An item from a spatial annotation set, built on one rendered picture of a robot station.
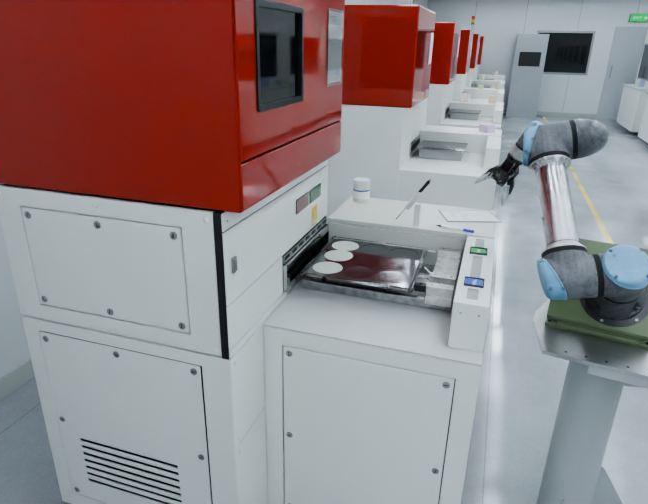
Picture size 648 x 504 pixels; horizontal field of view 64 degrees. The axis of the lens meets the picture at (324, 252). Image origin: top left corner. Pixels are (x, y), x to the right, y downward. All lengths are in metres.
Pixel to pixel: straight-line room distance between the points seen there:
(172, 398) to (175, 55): 0.92
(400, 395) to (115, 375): 0.83
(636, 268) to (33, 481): 2.20
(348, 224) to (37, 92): 1.12
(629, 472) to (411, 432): 1.22
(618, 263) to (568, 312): 0.26
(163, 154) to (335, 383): 0.80
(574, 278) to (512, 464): 1.13
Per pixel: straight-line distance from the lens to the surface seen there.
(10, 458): 2.61
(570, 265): 1.52
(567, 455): 1.95
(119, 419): 1.77
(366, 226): 2.00
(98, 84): 1.36
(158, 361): 1.54
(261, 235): 1.46
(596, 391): 1.80
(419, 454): 1.66
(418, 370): 1.49
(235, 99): 1.17
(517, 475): 2.40
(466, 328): 1.47
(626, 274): 1.51
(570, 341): 1.66
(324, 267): 1.74
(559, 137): 1.69
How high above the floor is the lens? 1.59
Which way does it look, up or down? 22 degrees down
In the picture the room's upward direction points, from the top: 1 degrees clockwise
